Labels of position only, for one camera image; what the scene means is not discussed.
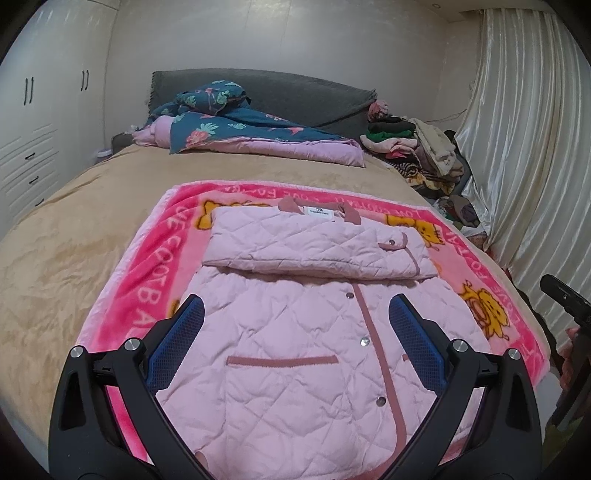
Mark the teal floral quilt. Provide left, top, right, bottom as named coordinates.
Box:
left=131, top=79, right=366, bottom=169

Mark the grey bedside stand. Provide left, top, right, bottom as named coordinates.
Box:
left=111, top=131, right=140, bottom=154

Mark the pile of mixed clothes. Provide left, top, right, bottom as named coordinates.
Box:
left=360, top=99, right=491, bottom=232

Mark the pink printed blanket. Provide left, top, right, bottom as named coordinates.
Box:
left=74, top=181, right=553, bottom=480

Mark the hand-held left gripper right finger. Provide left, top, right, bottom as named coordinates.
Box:
left=389, top=295, right=544, bottom=480

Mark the beige bed sheet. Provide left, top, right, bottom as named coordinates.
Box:
left=0, top=142, right=555, bottom=446

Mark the pink quilted jacket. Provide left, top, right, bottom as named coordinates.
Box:
left=154, top=196, right=492, bottom=480

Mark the grey headboard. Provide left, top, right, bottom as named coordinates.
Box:
left=150, top=70, right=379, bottom=136

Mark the cream satin curtain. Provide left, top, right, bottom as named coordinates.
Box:
left=455, top=6, right=591, bottom=334

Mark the person's right hand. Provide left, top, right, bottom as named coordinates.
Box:
left=558, top=327, right=581, bottom=394

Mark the white wardrobe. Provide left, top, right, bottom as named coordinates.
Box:
left=0, top=9, right=117, bottom=234

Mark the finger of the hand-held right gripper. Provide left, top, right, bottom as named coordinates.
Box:
left=539, top=274, right=591, bottom=326

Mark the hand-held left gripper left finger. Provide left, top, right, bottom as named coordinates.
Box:
left=48, top=295, right=211, bottom=480

